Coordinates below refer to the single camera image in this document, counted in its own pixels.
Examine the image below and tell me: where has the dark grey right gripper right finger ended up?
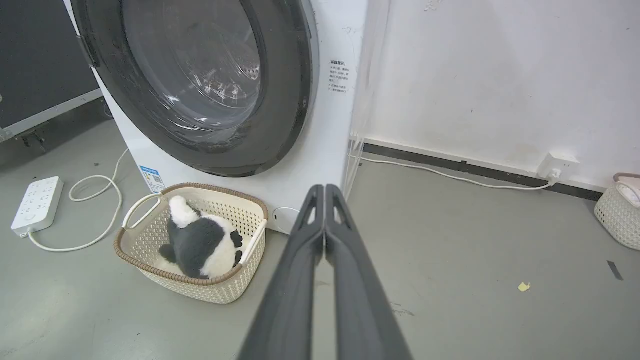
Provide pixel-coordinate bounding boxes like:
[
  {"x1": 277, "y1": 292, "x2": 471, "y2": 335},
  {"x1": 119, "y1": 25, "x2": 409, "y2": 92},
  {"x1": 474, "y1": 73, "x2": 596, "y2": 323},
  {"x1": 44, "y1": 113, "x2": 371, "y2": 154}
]
[{"x1": 325, "y1": 184, "x2": 414, "y2": 360}]

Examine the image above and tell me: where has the cream basket with pink rim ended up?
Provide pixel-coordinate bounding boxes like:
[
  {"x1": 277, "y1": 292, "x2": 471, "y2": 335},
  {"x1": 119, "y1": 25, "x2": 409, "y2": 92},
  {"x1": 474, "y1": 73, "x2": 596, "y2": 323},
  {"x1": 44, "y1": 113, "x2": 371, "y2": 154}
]
[{"x1": 594, "y1": 173, "x2": 640, "y2": 251}]

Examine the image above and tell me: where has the black and white panda plush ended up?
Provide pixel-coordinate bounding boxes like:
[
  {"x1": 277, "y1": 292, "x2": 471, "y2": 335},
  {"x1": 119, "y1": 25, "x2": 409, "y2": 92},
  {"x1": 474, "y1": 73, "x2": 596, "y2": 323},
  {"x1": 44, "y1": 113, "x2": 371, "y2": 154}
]
[{"x1": 158, "y1": 195, "x2": 244, "y2": 280}]

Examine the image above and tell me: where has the black panel with metal frame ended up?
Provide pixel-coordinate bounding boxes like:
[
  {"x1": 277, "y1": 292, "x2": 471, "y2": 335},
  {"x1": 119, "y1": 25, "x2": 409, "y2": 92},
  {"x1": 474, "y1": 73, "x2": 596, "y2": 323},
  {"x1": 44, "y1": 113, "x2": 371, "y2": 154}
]
[{"x1": 0, "y1": 0, "x2": 104, "y2": 144}]

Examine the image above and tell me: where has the white front-load washing machine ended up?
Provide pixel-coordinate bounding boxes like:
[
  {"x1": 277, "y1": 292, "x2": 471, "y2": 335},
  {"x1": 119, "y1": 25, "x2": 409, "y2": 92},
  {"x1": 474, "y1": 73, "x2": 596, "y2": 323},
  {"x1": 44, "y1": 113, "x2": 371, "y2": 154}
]
[{"x1": 63, "y1": 0, "x2": 369, "y2": 235}]

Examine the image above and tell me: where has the white wall socket plug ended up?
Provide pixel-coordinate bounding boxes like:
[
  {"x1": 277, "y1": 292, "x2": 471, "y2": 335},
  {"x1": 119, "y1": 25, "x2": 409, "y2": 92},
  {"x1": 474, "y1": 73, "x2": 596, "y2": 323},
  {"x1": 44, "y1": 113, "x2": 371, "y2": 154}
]
[{"x1": 537, "y1": 152, "x2": 581, "y2": 184}]

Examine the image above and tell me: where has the dark round washing machine door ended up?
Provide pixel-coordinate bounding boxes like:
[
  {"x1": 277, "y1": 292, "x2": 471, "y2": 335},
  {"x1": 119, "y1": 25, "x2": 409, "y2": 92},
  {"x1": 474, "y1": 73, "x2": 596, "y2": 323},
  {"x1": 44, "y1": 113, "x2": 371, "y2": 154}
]
[{"x1": 70, "y1": 0, "x2": 320, "y2": 178}]

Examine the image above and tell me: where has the white power strip cable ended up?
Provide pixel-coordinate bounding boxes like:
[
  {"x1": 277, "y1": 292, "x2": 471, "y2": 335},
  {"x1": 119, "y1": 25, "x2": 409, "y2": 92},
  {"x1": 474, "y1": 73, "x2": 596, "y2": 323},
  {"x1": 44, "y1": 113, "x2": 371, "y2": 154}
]
[{"x1": 27, "y1": 147, "x2": 131, "y2": 252}]

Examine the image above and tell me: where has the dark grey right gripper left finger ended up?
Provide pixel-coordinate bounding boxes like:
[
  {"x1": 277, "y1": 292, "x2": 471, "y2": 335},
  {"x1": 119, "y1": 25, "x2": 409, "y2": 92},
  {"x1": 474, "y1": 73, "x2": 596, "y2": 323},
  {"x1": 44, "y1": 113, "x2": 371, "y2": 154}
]
[{"x1": 238, "y1": 184, "x2": 326, "y2": 360}]

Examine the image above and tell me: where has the cream woven laundry basket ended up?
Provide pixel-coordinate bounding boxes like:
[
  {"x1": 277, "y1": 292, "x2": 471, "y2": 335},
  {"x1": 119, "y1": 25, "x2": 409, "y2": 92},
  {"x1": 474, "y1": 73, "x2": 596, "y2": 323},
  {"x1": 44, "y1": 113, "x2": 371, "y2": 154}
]
[{"x1": 114, "y1": 182, "x2": 269, "y2": 305}]

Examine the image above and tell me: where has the white power strip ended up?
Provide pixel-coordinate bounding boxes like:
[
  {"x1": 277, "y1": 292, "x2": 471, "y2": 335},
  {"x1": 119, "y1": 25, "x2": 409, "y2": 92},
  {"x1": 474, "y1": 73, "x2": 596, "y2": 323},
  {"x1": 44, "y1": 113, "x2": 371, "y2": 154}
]
[{"x1": 11, "y1": 176, "x2": 64, "y2": 238}]

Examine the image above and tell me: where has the white cable along wall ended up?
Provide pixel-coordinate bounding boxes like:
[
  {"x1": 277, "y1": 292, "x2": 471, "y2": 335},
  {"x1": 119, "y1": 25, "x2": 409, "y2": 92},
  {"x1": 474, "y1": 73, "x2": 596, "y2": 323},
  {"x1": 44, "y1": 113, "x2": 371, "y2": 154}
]
[{"x1": 350, "y1": 155, "x2": 553, "y2": 191}]

